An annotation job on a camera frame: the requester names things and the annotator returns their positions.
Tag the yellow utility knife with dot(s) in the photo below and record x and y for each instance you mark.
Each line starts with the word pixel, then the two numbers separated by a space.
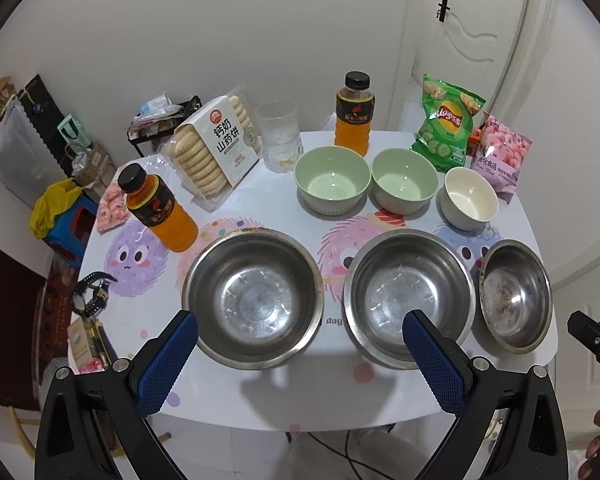
pixel 105 349

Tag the yellow cloth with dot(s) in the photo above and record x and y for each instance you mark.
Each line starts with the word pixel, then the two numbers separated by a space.
pixel 58 198

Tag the orange snack packet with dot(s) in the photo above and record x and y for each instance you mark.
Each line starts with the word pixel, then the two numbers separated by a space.
pixel 474 142

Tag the clear drinking glass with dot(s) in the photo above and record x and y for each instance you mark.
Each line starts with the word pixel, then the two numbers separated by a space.
pixel 280 135

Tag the black wire rack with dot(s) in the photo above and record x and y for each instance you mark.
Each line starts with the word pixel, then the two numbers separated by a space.
pixel 146 138

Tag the large steel bowl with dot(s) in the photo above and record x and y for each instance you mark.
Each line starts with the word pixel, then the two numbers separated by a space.
pixel 258 298
pixel 400 271

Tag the orange drink bottle front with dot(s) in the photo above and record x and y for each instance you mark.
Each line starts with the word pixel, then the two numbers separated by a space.
pixel 152 202

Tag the small pink candy packet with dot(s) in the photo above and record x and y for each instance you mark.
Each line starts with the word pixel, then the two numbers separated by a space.
pixel 111 211

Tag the cream ceramic bowl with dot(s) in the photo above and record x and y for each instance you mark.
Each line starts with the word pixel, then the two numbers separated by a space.
pixel 467 200

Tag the black wristwatch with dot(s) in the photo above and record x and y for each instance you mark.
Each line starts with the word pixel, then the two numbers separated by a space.
pixel 90 295

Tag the pink snack bag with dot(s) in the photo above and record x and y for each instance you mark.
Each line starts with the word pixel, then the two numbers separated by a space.
pixel 499 156

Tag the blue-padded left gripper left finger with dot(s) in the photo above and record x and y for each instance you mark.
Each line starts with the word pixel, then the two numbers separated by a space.
pixel 71 442

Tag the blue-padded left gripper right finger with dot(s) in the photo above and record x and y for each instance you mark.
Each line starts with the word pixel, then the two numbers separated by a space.
pixel 531 443

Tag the green ceramic bowl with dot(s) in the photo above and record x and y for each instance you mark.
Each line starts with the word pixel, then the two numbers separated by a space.
pixel 403 182
pixel 331 180

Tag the white door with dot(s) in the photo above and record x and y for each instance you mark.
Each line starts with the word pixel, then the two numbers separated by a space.
pixel 492 47

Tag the small steel bowl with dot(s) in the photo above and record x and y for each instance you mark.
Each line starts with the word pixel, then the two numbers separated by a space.
pixel 515 297

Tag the biscuit box clear plastic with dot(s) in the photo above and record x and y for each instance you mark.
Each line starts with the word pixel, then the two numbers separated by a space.
pixel 215 148

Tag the orange drink bottle back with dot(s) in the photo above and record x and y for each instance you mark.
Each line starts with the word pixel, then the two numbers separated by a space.
pixel 355 106

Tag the green Lays chips bag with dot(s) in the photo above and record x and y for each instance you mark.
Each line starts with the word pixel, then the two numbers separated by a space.
pixel 449 120

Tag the orange drink bottle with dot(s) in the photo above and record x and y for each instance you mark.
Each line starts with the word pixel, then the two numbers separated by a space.
pixel 152 202
pixel 355 106

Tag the small cardboard box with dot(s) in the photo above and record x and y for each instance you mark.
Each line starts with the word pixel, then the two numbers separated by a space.
pixel 83 348

